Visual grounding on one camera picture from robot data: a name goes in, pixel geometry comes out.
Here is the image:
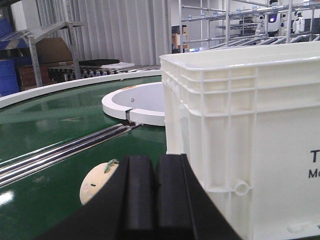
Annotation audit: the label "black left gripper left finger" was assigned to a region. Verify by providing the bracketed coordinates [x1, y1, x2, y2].
[37, 155, 154, 240]

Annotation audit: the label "brown cardboard box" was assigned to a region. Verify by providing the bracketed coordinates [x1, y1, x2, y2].
[35, 37, 73, 64]

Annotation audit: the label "white plastic tote box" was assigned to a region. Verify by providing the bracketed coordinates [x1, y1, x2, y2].
[160, 41, 320, 240]

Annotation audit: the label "steel roller bars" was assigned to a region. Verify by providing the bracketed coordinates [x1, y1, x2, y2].
[0, 123, 141, 188]

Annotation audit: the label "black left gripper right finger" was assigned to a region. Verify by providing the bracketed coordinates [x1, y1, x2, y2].
[156, 154, 240, 240]

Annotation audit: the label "blue storage crate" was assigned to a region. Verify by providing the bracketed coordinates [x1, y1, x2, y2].
[0, 17, 19, 97]

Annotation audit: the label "metal shelving rack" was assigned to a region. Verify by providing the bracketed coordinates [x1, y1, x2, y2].
[172, 0, 320, 53]

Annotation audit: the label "cream round plush toy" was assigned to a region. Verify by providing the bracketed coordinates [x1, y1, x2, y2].
[79, 158, 119, 205]

